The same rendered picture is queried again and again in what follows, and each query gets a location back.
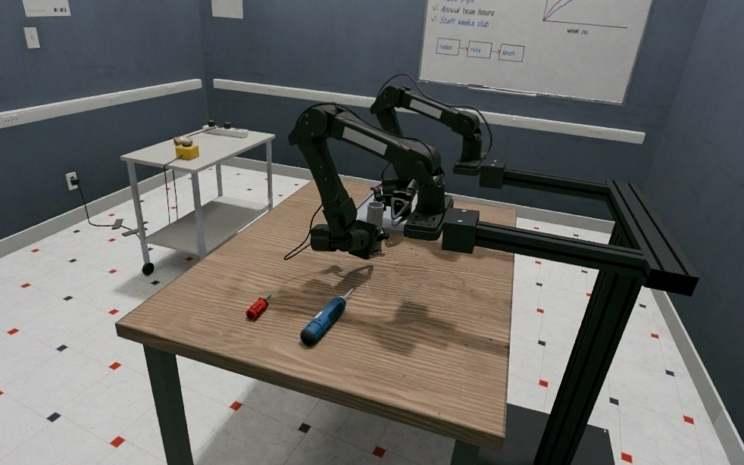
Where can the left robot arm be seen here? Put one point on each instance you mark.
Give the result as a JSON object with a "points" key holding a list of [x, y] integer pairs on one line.
{"points": [[339, 209]]}

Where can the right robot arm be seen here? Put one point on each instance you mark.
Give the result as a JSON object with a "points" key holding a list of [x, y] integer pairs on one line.
{"points": [[463, 122]]}

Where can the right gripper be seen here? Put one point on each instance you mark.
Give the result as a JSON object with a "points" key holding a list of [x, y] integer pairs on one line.
{"points": [[400, 203]]}

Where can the red stubby screwdriver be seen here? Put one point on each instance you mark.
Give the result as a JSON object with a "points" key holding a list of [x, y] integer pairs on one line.
{"points": [[256, 309]]}

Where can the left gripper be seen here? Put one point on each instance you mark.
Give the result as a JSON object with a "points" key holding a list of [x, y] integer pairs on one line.
{"points": [[369, 235]]}

